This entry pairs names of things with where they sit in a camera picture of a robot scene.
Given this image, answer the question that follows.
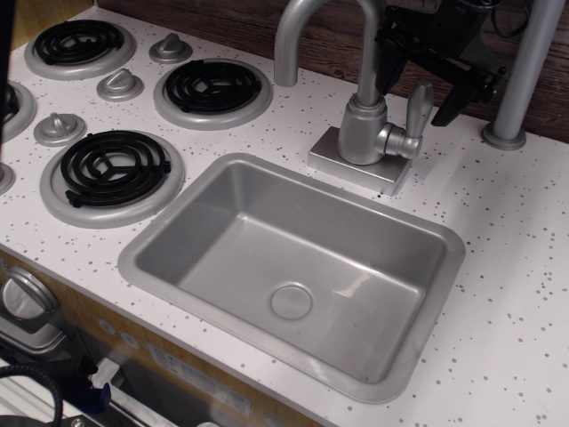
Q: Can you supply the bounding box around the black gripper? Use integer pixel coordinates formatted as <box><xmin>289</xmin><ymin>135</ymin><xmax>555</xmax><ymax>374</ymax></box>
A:
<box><xmin>376</xmin><ymin>11</ymin><xmax>509</xmax><ymax>127</ymax></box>

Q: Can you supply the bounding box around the back right stove burner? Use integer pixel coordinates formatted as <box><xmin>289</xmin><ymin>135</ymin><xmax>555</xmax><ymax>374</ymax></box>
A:
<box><xmin>153</xmin><ymin>59</ymin><xmax>272</xmax><ymax>131</ymax></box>

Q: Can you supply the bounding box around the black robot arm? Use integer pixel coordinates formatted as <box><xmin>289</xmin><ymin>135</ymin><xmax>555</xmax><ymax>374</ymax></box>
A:
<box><xmin>376</xmin><ymin>1</ymin><xmax>509</xmax><ymax>126</ymax></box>

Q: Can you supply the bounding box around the silver faucet lever handle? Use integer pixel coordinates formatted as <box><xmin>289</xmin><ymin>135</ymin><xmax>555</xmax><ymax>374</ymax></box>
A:
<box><xmin>377</xmin><ymin>80</ymin><xmax>434</xmax><ymax>160</ymax></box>

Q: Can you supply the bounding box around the silver oven dial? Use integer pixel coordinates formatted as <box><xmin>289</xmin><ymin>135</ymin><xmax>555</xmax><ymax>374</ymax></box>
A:
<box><xmin>1</xmin><ymin>267</ymin><xmax>60</xmax><ymax>334</ymax></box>

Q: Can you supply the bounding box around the silver knob middle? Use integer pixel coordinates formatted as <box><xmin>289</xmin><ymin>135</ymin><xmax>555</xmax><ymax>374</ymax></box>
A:
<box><xmin>96</xmin><ymin>68</ymin><xmax>144</xmax><ymax>102</ymax></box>

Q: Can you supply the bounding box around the silver knob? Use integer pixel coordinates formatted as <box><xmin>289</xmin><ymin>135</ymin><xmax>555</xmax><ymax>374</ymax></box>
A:
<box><xmin>96</xmin><ymin>68</ymin><xmax>144</xmax><ymax>102</ymax></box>
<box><xmin>148</xmin><ymin>33</ymin><xmax>193</xmax><ymax>64</ymax></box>
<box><xmin>34</xmin><ymin>113</ymin><xmax>87</xmax><ymax>147</ymax></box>

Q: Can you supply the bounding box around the silver support pole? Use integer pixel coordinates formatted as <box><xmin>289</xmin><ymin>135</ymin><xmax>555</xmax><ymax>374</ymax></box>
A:
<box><xmin>482</xmin><ymin>0</ymin><xmax>565</xmax><ymax>151</ymax></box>

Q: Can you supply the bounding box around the silver knob lower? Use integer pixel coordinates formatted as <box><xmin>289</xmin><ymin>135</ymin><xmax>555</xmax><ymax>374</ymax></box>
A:
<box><xmin>34</xmin><ymin>113</ymin><xmax>87</xmax><ymax>147</ymax></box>

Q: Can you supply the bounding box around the silver knob top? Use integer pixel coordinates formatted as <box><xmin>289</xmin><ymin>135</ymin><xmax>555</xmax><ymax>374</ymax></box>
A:
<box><xmin>148</xmin><ymin>33</ymin><xmax>193</xmax><ymax>64</ymax></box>

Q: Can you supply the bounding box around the back left stove burner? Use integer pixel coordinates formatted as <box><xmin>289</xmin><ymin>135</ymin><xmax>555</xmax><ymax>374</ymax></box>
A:
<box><xmin>24</xmin><ymin>20</ymin><xmax>136</xmax><ymax>81</ymax></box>

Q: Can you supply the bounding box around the silver gooseneck faucet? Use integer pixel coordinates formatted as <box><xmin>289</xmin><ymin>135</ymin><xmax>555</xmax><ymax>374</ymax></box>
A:
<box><xmin>273</xmin><ymin>0</ymin><xmax>415</xmax><ymax>197</ymax></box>

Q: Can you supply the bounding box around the black cable lower left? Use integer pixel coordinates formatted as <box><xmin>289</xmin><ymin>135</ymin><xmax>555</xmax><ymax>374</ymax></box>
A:
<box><xmin>0</xmin><ymin>362</ymin><xmax>66</xmax><ymax>422</ymax></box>

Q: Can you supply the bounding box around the front right stove burner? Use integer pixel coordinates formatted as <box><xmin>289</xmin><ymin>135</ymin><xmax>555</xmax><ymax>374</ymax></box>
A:
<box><xmin>39</xmin><ymin>130</ymin><xmax>185</xmax><ymax>230</ymax></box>

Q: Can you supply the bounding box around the silver knob left edge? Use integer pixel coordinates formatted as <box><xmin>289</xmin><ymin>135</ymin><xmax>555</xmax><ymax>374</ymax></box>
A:
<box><xmin>0</xmin><ymin>163</ymin><xmax>15</xmax><ymax>195</ymax></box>

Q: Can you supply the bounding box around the dark foreground object left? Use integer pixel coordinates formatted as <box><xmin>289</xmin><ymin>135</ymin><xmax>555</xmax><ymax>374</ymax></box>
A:
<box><xmin>1</xmin><ymin>0</ymin><xmax>20</xmax><ymax>142</ymax></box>

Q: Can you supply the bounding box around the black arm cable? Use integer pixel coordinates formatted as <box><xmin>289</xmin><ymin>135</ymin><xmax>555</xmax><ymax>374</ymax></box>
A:
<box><xmin>491</xmin><ymin>0</ymin><xmax>534</xmax><ymax>41</ymax></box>

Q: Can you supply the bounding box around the left edge stove burner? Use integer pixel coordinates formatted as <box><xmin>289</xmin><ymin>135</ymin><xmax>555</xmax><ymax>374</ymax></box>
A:
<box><xmin>2</xmin><ymin>80</ymin><xmax>36</xmax><ymax>143</ymax></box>

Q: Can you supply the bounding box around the silver sink basin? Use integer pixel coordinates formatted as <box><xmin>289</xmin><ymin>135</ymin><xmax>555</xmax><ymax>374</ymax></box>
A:
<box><xmin>118</xmin><ymin>153</ymin><xmax>465</xmax><ymax>404</ymax></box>

